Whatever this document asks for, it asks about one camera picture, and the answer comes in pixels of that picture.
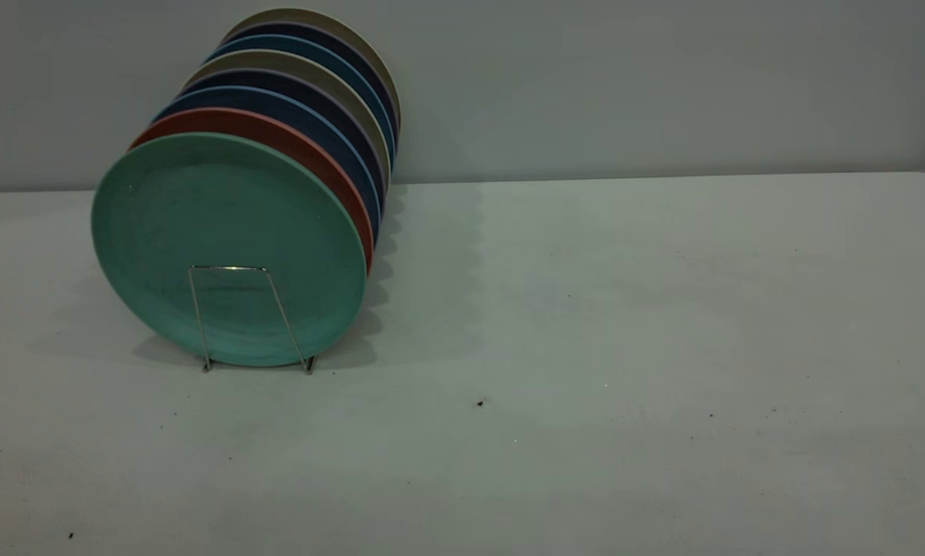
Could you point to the green plate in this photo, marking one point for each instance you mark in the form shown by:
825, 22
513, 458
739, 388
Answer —
223, 224

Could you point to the salmon red plate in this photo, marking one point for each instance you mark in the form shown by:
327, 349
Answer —
300, 135

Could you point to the blue plate light rim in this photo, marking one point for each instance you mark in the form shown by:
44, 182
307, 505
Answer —
300, 106

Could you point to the dark navy plate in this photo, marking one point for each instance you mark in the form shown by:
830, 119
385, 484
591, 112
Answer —
300, 83
300, 29

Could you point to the teal blue plate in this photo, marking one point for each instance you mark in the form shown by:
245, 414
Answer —
300, 45

